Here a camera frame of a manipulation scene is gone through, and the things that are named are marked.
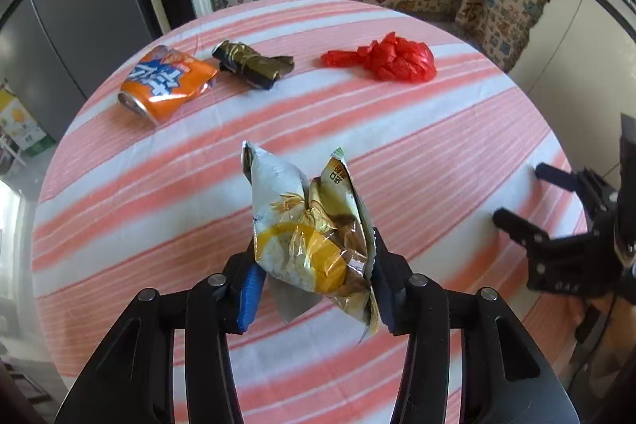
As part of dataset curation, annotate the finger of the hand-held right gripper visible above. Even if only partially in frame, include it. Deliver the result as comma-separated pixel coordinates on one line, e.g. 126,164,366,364
492,208,550,251
534,162,597,201

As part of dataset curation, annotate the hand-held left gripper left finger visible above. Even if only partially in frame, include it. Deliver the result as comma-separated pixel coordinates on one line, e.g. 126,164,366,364
54,250,279,424

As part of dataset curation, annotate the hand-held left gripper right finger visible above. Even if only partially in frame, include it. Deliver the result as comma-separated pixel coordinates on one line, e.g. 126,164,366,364
365,228,580,424

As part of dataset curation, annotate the yellow silver snack bag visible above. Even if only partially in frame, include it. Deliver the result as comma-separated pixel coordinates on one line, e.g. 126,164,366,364
242,141,381,345

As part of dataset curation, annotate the person's right forearm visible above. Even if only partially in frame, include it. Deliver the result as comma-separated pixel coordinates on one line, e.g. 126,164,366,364
576,292,636,385

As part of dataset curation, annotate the round striped table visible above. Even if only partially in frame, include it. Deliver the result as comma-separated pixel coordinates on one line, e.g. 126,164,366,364
31,0,589,424

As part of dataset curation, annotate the red plastic bag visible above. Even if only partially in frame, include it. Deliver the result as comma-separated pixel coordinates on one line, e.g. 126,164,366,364
320,31,438,83

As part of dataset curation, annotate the crushed orange soda can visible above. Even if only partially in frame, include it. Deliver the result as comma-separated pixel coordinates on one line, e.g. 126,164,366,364
118,45,219,126

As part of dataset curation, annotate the dark crumpled wrapper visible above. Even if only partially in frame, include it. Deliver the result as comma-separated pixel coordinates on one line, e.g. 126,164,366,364
212,39,295,90

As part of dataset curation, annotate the yellow carton box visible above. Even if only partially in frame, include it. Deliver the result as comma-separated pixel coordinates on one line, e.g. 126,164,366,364
0,86,55,157

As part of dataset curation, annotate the grey refrigerator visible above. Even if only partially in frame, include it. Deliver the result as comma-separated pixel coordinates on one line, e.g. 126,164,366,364
0,0,200,141

